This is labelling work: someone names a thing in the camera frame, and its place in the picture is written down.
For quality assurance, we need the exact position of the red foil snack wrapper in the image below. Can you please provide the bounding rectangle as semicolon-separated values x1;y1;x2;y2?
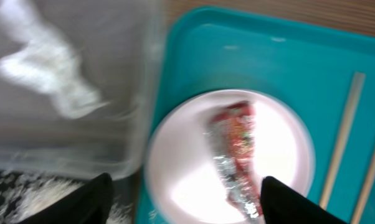
207;101;263;223

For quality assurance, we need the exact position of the right wooden chopstick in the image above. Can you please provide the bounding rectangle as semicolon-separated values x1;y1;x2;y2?
351;148;375;224

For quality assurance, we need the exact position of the black plastic tray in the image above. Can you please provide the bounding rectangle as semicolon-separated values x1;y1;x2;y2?
0;170;135;224

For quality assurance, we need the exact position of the large white plate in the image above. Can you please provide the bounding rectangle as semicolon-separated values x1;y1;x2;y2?
145;90;316;224

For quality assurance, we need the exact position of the left wooden chopstick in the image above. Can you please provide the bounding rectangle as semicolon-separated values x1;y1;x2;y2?
319;72;366;210

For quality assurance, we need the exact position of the white napkin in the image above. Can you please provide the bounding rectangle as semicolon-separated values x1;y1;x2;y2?
0;0;108;119

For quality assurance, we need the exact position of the teal serving tray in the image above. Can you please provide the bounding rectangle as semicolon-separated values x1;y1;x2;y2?
136;7;375;223

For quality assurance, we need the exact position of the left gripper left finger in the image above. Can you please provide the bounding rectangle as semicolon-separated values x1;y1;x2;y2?
19;173;113;224

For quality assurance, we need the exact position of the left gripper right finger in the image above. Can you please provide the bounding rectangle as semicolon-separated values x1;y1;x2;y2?
260;176;346;224

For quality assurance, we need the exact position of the wooden chopstick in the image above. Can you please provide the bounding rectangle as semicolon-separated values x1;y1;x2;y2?
319;72;366;210
351;148;375;224

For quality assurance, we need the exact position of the clear plastic bin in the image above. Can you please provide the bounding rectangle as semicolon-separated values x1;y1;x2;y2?
0;0;164;179

